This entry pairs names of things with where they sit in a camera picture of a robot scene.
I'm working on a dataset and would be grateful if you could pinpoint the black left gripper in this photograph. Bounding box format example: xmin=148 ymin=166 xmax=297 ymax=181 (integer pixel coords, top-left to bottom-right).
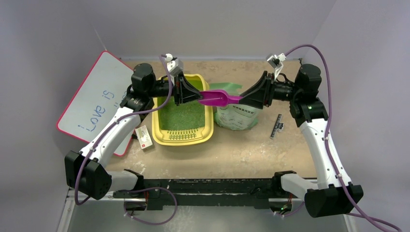
xmin=147 ymin=72 xmax=204 ymax=106

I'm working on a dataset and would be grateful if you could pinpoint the green cat litter bag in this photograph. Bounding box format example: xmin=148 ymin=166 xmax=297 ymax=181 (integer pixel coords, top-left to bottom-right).
xmin=209 ymin=83 xmax=261 ymax=131

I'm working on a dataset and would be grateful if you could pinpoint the magenta plastic litter scoop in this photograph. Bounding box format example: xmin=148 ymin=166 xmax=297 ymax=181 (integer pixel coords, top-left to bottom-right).
xmin=198 ymin=89 xmax=242 ymax=107

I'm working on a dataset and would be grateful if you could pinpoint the yellow litter box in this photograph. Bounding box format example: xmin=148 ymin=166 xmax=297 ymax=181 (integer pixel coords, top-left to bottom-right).
xmin=151 ymin=73 xmax=214 ymax=146

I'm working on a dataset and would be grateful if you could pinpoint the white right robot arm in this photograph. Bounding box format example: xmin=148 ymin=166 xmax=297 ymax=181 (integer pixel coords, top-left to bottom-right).
xmin=239 ymin=64 xmax=364 ymax=218

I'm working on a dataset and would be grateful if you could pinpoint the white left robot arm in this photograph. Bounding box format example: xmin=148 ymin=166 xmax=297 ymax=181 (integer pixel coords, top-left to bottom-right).
xmin=64 ymin=59 xmax=202 ymax=205

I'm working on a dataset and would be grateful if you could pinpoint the small white red box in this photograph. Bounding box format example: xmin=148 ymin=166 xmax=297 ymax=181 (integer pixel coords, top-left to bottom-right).
xmin=135 ymin=125 xmax=153 ymax=151

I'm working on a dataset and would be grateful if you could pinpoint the black ruler strip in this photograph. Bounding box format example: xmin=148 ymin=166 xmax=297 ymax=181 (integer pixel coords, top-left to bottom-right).
xmin=270 ymin=114 xmax=284 ymax=139

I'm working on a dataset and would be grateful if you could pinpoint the pink framed whiteboard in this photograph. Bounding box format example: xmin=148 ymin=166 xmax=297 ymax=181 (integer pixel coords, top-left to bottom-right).
xmin=56 ymin=51 xmax=133 ymax=143

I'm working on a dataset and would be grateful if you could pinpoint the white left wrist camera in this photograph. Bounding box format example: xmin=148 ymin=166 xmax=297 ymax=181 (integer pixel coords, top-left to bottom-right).
xmin=164 ymin=53 xmax=184 ymax=76

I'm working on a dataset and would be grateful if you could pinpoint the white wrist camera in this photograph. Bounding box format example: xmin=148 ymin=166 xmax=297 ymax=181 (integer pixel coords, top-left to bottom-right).
xmin=164 ymin=53 xmax=184 ymax=76
xmin=266 ymin=53 xmax=286 ymax=81

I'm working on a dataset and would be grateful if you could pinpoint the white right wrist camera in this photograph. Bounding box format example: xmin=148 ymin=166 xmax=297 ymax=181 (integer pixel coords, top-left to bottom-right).
xmin=266 ymin=53 xmax=286 ymax=81

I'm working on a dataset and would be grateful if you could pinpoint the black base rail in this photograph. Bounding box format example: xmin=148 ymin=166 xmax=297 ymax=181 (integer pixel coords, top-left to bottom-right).
xmin=113 ymin=176 xmax=299 ymax=210

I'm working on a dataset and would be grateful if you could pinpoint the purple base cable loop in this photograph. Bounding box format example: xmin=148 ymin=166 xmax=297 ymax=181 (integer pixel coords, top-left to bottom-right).
xmin=123 ymin=187 xmax=178 ymax=226

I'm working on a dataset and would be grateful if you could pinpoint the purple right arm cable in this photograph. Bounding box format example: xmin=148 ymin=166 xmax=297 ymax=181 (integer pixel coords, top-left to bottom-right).
xmin=285 ymin=44 xmax=401 ymax=232

